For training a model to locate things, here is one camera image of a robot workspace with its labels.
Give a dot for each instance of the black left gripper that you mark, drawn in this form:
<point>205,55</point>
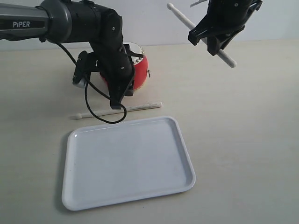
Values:
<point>117,69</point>

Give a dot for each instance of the white wooden drumstick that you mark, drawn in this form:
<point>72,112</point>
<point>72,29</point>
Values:
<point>110,111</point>
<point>221,54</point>

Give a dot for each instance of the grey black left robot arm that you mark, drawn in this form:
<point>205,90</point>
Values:
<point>66,21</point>

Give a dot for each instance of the small red drum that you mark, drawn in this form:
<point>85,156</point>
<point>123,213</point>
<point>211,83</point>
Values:
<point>140,64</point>

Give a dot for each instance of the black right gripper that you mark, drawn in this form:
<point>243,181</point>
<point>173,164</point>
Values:
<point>223,21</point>

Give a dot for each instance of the white rectangular plastic tray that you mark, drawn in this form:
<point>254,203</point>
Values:
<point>129,161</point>

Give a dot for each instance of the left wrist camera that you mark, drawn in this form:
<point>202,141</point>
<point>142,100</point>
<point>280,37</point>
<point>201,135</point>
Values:
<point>78,79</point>

